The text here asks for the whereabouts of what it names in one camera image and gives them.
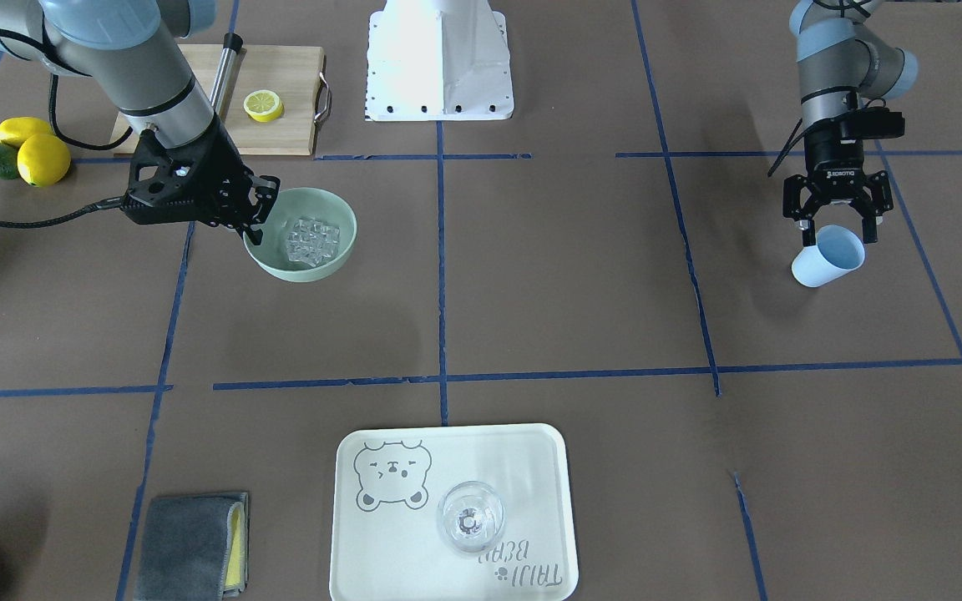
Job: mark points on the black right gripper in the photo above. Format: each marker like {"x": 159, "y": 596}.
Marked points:
{"x": 220, "y": 177}

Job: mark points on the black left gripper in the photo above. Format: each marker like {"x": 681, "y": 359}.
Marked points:
{"x": 833, "y": 153}

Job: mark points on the mint green bowl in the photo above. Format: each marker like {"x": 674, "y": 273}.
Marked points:
{"x": 317, "y": 204}

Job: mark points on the light blue plastic cup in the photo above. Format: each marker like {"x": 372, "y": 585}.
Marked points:
{"x": 837, "y": 252}

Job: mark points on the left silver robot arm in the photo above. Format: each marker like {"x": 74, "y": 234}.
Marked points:
{"x": 846, "y": 76}

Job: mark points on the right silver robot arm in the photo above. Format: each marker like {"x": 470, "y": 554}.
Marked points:
{"x": 129, "y": 48}

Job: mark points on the clear ice cubes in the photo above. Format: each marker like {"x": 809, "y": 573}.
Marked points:
{"x": 311, "y": 243}

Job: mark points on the half lemon slice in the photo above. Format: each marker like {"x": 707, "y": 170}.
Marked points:
{"x": 263, "y": 106}

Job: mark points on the yellow lemon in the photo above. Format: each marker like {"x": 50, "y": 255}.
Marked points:
{"x": 43, "y": 160}
{"x": 17, "y": 130}

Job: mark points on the grey folded cloth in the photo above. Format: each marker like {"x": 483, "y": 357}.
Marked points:
{"x": 195, "y": 547}

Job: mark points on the cream bear tray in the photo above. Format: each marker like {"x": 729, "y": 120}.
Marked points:
{"x": 386, "y": 542}

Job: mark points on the clear wine glass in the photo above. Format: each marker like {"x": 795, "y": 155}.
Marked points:
{"x": 471, "y": 517}

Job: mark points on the black handled steel knife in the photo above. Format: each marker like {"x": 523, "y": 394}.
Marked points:
{"x": 226, "y": 67}

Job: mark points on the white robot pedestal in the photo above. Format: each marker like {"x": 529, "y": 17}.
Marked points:
{"x": 431, "y": 61}

